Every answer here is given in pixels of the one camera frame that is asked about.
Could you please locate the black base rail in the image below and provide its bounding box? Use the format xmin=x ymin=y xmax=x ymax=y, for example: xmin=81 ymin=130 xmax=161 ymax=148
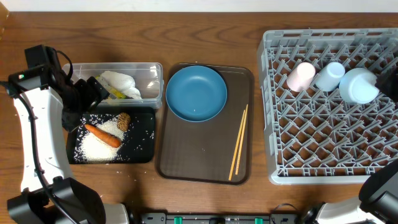
xmin=137 ymin=213 xmax=300 ymax=224

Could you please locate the wooden chopstick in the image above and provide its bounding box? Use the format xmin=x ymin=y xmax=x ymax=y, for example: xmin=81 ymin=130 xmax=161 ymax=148
xmin=235 ymin=105 xmax=248 ymax=175
xmin=228 ymin=109 xmax=246 ymax=181

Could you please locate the brown textured food piece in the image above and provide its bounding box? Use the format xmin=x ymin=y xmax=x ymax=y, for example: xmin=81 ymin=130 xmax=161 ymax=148
xmin=116 ymin=113 xmax=131 ymax=132

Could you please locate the pink cup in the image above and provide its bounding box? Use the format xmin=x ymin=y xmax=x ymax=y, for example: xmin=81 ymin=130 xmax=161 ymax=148
xmin=286 ymin=62 xmax=316 ymax=92

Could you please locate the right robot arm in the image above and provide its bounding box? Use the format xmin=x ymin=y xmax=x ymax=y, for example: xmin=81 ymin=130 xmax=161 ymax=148
xmin=298 ymin=68 xmax=397 ymax=223

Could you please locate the white rice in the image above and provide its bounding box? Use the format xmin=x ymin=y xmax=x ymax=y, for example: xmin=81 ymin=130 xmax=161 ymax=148
xmin=73 ymin=113 xmax=155 ymax=164

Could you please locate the grey dishwasher rack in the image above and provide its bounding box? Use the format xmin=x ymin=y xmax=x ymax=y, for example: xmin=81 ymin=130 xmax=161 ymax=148
xmin=257 ymin=28 xmax=397 ymax=185

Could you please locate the yellow green snack wrapper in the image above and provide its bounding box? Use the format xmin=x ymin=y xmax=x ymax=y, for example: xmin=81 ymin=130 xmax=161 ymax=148
xmin=96 ymin=76 xmax=126 ymax=100

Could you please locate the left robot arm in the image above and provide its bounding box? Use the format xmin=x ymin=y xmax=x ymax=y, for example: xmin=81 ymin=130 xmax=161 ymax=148
xmin=5 ymin=63 xmax=130 ymax=223

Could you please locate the clear plastic bin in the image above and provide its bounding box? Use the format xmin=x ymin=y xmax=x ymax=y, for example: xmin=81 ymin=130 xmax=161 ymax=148
xmin=62 ymin=62 xmax=164 ymax=109

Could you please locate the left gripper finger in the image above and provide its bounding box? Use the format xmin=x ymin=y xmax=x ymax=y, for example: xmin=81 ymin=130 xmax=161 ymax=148
xmin=74 ymin=78 xmax=98 ymax=112
xmin=87 ymin=77 xmax=110 ymax=106

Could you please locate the light blue rice bowl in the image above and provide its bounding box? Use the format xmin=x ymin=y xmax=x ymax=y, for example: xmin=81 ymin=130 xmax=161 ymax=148
xmin=339 ymin=68 xmax=379 ymax=104

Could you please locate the light blue cup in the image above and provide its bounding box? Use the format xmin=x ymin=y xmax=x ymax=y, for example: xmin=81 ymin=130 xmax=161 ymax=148
xmin=315 ymin=62 xmax=346 ymax=91

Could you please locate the black tray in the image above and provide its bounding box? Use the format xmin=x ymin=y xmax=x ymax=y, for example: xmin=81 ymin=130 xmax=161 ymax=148
xmin=65 ymin=106 xmax=156 ymax=165

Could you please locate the dark blue plate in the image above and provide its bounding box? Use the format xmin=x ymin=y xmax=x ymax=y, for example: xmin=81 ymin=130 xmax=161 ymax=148
xmin=165 ymin=65 xmax=228 ymax=123

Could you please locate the white napkin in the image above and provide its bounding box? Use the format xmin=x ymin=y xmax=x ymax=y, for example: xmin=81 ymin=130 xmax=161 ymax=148
xmin=99 ymin=71 xmax=141 ymax=100

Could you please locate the orange carrot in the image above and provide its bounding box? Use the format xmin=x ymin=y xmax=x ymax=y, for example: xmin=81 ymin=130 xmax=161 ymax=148
xmin=84 ymin=124 xmax=121 ymax=148

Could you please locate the brown serving tray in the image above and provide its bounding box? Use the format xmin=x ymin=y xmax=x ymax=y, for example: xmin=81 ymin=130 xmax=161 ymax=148
xmin=155 ymin=65 xmax=254 ymax=185

